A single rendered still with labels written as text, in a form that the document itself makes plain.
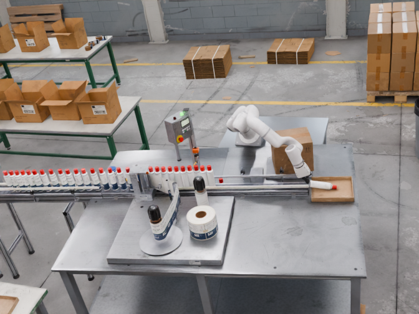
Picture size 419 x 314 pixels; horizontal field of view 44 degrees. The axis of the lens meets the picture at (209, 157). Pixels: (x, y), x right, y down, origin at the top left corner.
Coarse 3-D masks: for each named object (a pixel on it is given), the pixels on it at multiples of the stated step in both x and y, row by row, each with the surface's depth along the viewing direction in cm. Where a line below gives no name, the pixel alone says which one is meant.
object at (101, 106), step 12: (84, 96) 547; (96, 96) 554; (108, 96) 525; (84, 108) 534; (96, 108) 531; (108, 108) 528; (120, 108) 555; (84, 120) 543; (96, 120) 540; (108, 120) 536
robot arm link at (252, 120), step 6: (246, 108) 380; (252, 108) 377; (252, 114) 373; (258, 114) 379; (246, 120) 371; (252, 120) 366; (258, 120) 366; (252, 126) 366; (258, 126) 365; (264, 126) 366; (258, 132) 367; (264, 132) 365
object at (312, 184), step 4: (312, 184) 381; (316, 184) 381; (320, 184) 381; (324, 184) 381; (328, 184) 382; (332, 184) 383; (320, 188) 383; (324, 188) 382; (328, 188) 382; (332, 188) 383; (336, 188) 383
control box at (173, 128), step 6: (174, 114) 384; (186, 114) 382; (168, 120) 377; (174, 120) 376; (180, 120) 378; (168, 126) 379; (174, 126) 375; (180, 126) 380; (168, 132) 383; (174, 132) 378; (180, 132) 381; (186, 132) 386; (168, 138) 387; (174, 138) 381; (186, 138) 388
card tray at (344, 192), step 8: (320, 176) 394; (328, 176) 393; (336, 176) 392; (344, 176) 390; (336, 184) 389; (344, 184) 388; (352, 184) 381; (312, 192) 386; (320, 192) 384; (328, 192) 383; (336, 192) 382; (344, 192) 380; (352, 192) 379; (312, 200) 376; (320, 200) 375; (328, 200) 374; (336, 200) 372; (344, 200) 371; (352, 200) 370
